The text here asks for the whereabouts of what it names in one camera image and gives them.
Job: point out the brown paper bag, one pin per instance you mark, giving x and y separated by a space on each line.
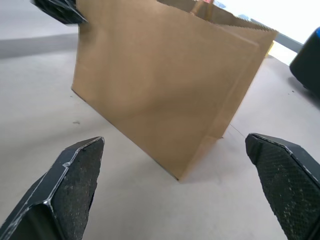
162 87

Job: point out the blue black cartoon case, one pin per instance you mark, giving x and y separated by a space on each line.
307 70

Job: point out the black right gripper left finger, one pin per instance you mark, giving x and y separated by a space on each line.
65 195

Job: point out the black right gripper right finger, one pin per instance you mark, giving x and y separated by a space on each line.
287 180

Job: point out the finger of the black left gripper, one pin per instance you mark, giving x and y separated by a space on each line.
62 11

